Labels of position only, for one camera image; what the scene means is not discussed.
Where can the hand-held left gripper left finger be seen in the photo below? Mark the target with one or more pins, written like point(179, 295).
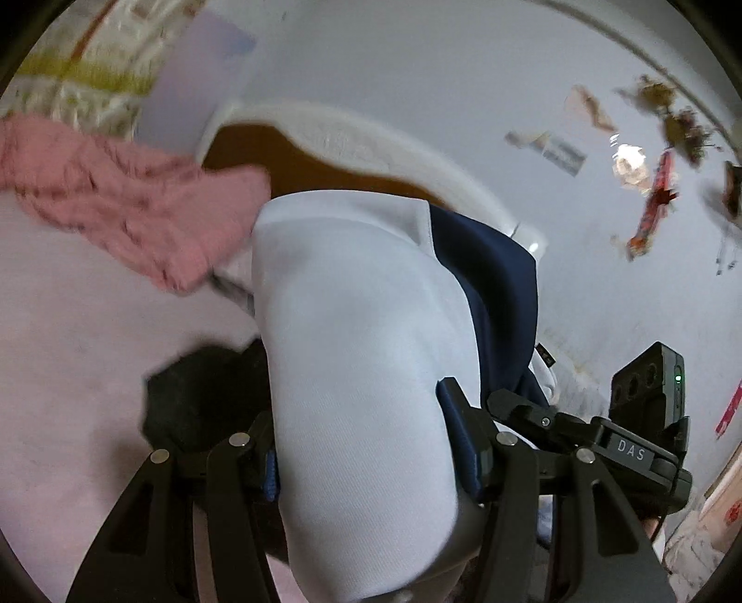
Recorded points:
point(270, 478)

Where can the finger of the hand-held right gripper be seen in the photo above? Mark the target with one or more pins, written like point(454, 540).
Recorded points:
point(530, 414)

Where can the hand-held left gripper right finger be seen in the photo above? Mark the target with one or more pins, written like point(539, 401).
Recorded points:
point(461, 440)

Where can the white and navy baseball jacket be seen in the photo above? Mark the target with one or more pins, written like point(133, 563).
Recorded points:
point(348, 377)

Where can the black clothes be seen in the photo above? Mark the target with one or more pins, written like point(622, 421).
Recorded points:
point(197, 394)

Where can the large cardboard box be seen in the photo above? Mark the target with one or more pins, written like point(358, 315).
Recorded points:
point(727, 510)

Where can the red hanging ornament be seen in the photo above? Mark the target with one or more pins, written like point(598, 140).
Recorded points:
point(655, 203)

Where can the dried flower decoration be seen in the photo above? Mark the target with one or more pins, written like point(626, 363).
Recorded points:
point(678, 122)

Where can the white and wooden headboard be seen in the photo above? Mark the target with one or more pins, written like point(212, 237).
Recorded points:
point(359, 145)

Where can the pink quilt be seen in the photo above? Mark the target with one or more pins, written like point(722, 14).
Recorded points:
point(116, 185)

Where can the tree print curtain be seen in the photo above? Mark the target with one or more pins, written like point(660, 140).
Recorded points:
point(98, 69)

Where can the blue wall poster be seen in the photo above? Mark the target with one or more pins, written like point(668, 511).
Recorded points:
point(556, 153)

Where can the torn pink wall paper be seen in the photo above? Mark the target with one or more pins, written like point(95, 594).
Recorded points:
point(591, 107)

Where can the pale purple wall sheet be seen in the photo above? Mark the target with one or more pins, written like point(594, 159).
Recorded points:
point(197, 69)

